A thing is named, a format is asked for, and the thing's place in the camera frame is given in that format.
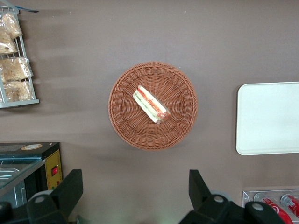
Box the clear bag of crackers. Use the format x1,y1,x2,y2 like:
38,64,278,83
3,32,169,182
1,80,34,103
0,29,19,55
0,56,34,83
1,12,23,40

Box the round brown wicker basket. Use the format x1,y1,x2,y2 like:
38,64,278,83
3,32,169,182
107,61,199,151

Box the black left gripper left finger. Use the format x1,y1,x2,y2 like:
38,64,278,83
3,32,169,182
50,169,84,224

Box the grey wire snack rack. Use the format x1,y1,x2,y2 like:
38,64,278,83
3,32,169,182
0,6,40,109

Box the wrapped triangle sandwich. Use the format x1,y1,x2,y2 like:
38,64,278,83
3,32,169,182
132,84,171,125

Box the clear acrylic bottle rack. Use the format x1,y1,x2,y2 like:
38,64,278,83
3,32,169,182
242,189,299,224

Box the cream rectangular plastic tray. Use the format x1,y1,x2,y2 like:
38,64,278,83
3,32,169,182
235,82,299,156

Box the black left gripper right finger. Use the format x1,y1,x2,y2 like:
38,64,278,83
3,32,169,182
188,169,223,212

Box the black food warmer yellow panel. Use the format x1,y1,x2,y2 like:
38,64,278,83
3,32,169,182
0,141,64,209

